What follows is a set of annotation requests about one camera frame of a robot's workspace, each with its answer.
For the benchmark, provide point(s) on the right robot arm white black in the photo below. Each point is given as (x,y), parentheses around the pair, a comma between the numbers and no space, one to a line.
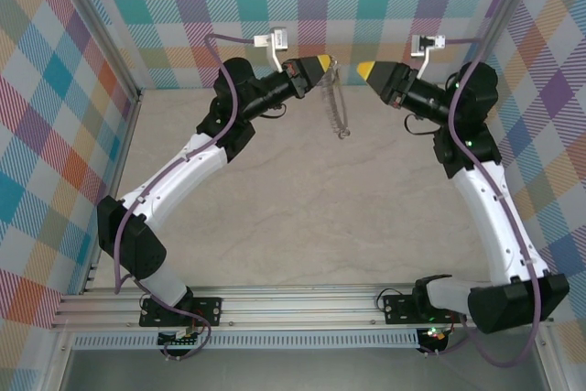
(494,221)

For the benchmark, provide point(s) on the right white camera bracket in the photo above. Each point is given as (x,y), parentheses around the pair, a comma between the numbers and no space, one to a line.
(426,63)

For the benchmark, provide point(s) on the grey metal sheet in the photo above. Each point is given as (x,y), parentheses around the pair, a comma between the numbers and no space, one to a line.
(297,372)

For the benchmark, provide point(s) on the aluminium side rail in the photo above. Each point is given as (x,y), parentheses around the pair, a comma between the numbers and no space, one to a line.
(124,144)

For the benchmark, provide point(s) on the white camera bracket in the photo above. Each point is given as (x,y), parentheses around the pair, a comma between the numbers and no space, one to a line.
(426,63)
(276,59)

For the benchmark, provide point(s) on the small black connector board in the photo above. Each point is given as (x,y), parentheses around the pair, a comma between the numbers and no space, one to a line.
(181,341)
(435,338)

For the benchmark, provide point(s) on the left white camera bracket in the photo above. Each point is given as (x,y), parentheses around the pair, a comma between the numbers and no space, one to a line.
(276,59)

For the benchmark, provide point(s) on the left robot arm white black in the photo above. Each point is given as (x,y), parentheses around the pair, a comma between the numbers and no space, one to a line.
(178,176)

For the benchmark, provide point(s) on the silver keyring with small rings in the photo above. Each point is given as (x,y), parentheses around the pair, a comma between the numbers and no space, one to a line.
(339,123)

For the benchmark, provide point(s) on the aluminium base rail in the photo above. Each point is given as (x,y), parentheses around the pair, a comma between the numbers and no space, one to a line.
(297,306)

